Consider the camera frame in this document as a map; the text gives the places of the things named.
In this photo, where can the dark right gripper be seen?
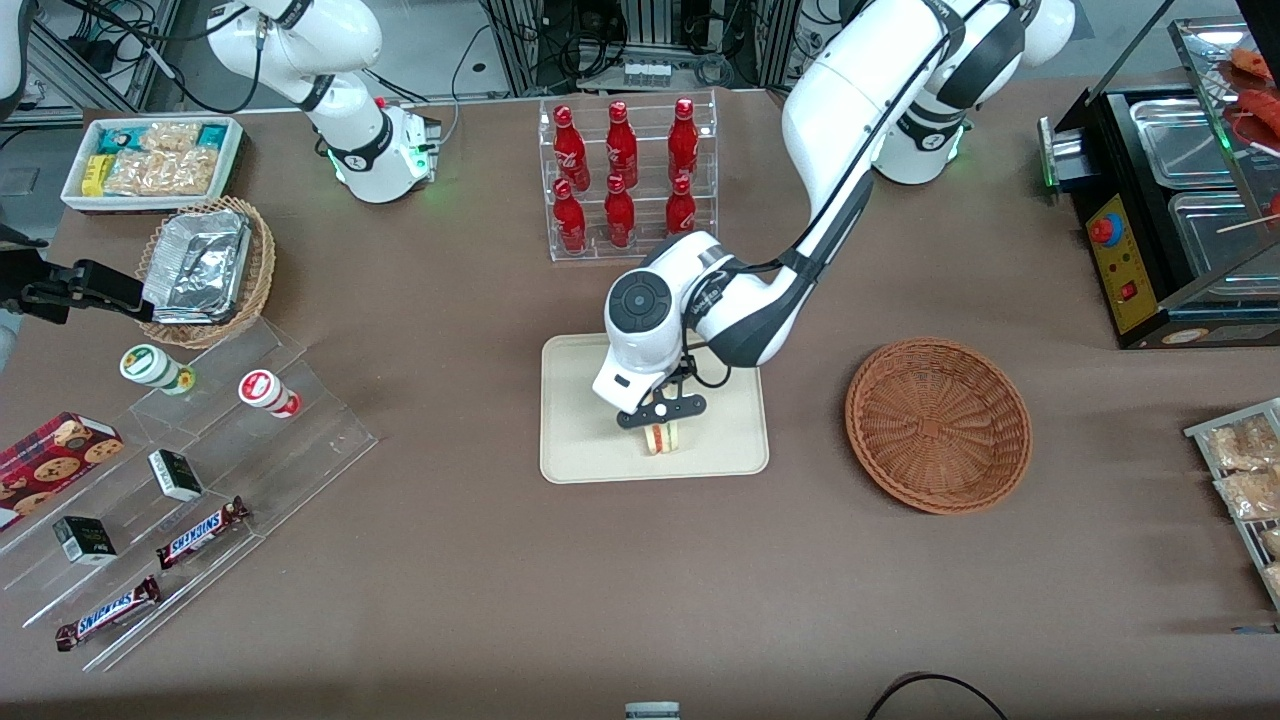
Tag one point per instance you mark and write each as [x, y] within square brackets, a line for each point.
[42, 293]

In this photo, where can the triangular sandwich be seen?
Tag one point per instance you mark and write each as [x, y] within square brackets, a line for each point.
[662, 440]

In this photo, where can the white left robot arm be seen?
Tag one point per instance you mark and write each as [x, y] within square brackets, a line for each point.
[850, 90]

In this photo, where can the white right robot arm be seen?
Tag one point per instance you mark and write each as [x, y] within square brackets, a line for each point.
[352, 150]

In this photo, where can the beige plastic tray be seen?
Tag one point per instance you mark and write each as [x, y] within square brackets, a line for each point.
[725, 440]

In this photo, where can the light wicker basket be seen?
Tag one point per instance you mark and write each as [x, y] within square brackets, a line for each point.
[262, 270]

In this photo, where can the brown wicker basket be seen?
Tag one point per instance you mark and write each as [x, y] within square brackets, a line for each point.
[935, 425]

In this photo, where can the tray of packaged pastries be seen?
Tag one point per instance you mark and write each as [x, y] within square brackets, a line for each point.
[1200, 432]

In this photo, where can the green lid snack cup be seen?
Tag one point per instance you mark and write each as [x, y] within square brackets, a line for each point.
[148, 365]

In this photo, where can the aluminium foil container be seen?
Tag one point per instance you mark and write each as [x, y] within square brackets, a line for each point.
[195, 265]

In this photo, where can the yellow snack pack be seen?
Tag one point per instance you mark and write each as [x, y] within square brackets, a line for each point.
[97, 175]

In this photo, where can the large clear cracker bag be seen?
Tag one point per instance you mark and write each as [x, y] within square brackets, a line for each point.
[165, 173]

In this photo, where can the teal snack pack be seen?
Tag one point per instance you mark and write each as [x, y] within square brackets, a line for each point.
[213, 135]
[118, 140]

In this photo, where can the small clear cracker bag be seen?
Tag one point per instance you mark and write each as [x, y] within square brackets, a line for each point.
[170, 137]

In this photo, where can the white rectangular snack bin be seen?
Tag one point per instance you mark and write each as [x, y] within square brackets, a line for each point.
[232, 165]

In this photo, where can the red lid snack cup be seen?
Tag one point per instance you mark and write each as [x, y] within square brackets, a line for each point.
[262, 390]

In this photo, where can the red tartan cookie box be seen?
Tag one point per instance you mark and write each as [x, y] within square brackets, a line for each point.
[50, 465]

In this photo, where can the small black box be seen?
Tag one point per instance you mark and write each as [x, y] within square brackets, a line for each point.
[85, 540]
[175, 475]

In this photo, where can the clear acrylic bottle rack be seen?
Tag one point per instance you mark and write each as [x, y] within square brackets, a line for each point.
[648, 225]

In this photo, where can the red cola bottle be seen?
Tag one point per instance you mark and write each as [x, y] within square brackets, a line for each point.
[621, 150]
[570, 222]
[620, 218]
[683, 145]
[571, 150]
[680, 212]

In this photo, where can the clear acrylic stepped stand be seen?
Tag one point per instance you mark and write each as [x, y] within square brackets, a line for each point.
[290, 460]

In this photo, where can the snickers chocolate bar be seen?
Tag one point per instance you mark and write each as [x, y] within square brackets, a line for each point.
[108, 613]
[200, 533]

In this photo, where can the white power strip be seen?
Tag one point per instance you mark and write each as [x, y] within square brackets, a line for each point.
[647, 72]

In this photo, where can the aluminium equipment rack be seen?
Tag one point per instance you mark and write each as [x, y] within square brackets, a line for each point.
[650, 25]

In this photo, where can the black hot food warmer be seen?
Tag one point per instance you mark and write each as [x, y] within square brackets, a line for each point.
[1125, 265]

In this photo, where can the clear bag of crackers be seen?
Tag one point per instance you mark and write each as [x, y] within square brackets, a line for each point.
[1240, 442]
[1272, 542]
[1250, 493]
[1274, 580]

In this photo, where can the steel warmer pan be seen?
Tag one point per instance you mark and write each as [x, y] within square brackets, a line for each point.
[1185, 145]
[1215, 245]

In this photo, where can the red sausage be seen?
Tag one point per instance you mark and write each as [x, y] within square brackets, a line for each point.
[1262, 105]
[1258, 63]

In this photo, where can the aluminium frame rail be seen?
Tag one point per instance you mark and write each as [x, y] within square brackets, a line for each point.
[100, 60]

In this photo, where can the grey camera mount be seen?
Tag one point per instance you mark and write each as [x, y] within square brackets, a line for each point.
[652, 711]

